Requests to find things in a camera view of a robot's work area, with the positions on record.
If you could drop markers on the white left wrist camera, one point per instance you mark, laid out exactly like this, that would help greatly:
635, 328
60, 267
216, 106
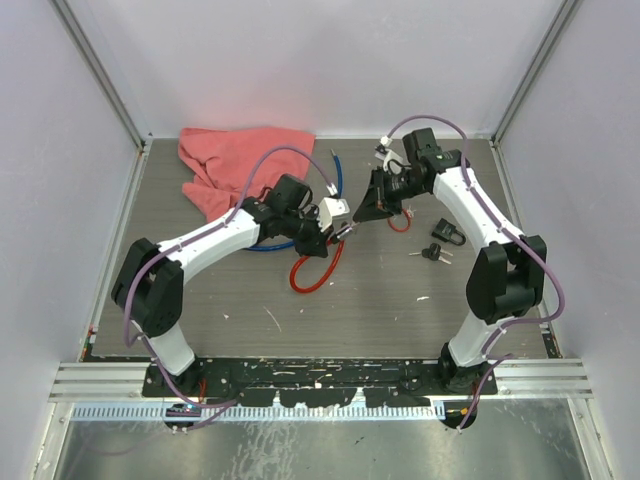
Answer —
331, 208

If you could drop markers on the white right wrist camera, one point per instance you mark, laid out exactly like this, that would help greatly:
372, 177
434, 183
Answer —
391, 161

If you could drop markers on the slotted cable duct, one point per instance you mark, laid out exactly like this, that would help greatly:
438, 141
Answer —
177, 412

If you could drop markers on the black padlock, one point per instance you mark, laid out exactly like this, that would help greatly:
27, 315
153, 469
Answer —
447, 232

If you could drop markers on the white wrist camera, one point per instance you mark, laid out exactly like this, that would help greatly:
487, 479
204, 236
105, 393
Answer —
391, 161
331, 208

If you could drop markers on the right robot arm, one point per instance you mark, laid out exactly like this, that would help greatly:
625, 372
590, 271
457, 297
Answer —
507, 278

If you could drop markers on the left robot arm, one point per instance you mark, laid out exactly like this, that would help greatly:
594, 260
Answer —
149, 287

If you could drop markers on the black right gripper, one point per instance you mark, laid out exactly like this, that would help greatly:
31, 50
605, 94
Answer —
375, 203

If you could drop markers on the black keys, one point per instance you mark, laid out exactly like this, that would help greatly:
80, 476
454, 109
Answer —
434, 252

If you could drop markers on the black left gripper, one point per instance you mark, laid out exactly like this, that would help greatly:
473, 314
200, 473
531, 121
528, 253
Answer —
317, 245

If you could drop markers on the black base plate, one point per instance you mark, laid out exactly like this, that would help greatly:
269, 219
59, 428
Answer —
329, 382

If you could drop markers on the red cable lock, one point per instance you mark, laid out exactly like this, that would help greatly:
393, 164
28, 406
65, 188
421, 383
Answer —
307, 275

